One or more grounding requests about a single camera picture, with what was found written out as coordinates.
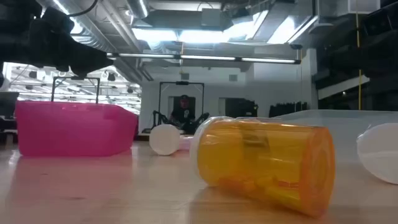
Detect long ceiling light tube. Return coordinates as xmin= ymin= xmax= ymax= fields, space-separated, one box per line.
xmin=106 ymin=52 xmax=302 ymax=65

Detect black background rig frame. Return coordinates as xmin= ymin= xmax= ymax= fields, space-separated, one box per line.
xmin=158 ymin=81 xmax=205 ymax=125

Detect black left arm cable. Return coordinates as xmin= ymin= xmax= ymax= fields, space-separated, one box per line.
xmin=67 ymin=0 xmax=99 ymax=17

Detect hanging yellow cable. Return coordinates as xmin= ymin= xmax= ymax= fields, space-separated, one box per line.
xmin=356 ymin=0 xmax=364 ymax=110

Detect pink plastic bin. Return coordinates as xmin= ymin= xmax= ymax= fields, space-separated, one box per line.
xmin=14 ymin=101 xmax=139 ymax=157

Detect person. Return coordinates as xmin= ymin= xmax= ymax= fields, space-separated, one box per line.
xmin=169 ymin=95 xmax=197 ymax=131

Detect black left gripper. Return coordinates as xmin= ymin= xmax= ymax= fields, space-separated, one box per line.
xmin=0 ymin=7 xmax=114 ymax=77

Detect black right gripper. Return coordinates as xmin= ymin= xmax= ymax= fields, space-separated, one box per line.
xmin=330 ymin=1 xmax=398 ymax=78

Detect black background desk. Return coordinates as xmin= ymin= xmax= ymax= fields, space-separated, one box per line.
xmin=0 ymin=91 xmax=19 ymax=144

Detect orange pill bottle white cap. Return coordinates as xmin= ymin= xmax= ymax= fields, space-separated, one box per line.
xmin=356 ymin=123 xmax=398 ymax=185
xmin=190 ymin=116 xmax=336 ymax=218

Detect clear plastic bin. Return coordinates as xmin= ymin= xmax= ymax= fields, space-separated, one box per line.
xmin=236 ymin=108 xmax=398 ymax=166

